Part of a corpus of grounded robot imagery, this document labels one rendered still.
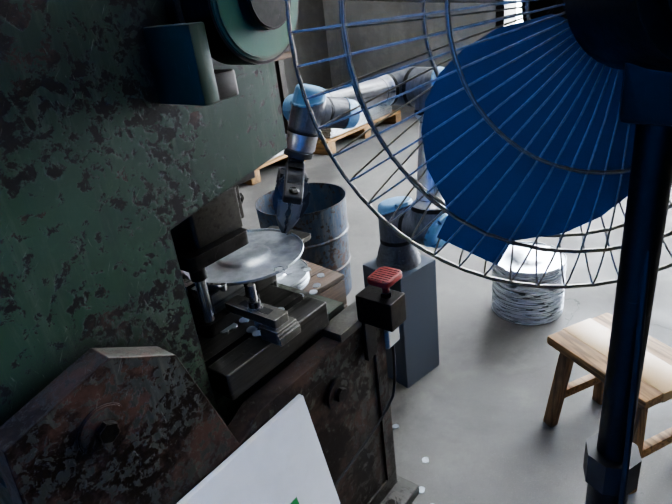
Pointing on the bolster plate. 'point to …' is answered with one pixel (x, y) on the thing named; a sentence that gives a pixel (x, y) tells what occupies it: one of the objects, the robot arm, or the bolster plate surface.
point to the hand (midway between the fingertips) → (285, 229)
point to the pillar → (205, 301)
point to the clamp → (264, 317)
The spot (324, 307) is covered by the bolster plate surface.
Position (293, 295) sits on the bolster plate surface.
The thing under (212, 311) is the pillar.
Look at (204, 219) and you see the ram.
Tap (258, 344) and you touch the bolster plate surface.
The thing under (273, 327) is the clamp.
